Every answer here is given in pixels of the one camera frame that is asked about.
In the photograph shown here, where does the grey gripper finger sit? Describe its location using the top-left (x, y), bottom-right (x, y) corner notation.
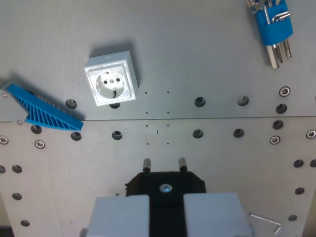
top-left (183, 193), bottom-right (256, 237)
top-left (80, 194), bottom-right (151, 237)

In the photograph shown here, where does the black two-pin power plug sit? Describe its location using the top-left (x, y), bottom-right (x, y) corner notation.
top-left (124, 157), bottom-right (207, 237)

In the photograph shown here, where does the loose silver hex key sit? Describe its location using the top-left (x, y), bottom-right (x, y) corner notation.
top-left (248, 212), bottom-right (282, 235)

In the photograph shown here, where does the blue ribbed plastic wedge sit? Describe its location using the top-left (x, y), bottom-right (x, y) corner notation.
top-left (5, 83), bottom-right (84, 131)

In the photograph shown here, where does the large silver hex key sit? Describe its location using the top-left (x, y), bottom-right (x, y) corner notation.
top-left (265, 44), bottom-right (280, 71)

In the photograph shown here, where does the medium silver hex key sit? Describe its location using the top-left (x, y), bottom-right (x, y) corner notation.
top-left (276, 42), bottom-right (287, 64)
top-left (283, 39), bottom-right (293, 60)

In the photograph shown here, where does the blue hex key holder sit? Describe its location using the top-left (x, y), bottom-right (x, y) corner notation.
top-left (254, 0), bottom-right (294, 46)

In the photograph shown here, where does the small bent silver hex key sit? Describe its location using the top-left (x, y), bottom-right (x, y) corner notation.
top-left (271, 10), bottom-right (292, 23)

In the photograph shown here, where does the silver hex key bent end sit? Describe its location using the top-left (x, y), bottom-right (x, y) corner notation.
top-left (246, 0), bottom-right (270, 25)

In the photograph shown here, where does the white wall socket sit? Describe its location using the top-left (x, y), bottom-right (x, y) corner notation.
top-left (83, 50), bottom-right (140, 108)

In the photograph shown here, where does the grey bracket block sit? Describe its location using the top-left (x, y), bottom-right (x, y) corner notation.
top-left (0, 80), bottom-right (30, 126)

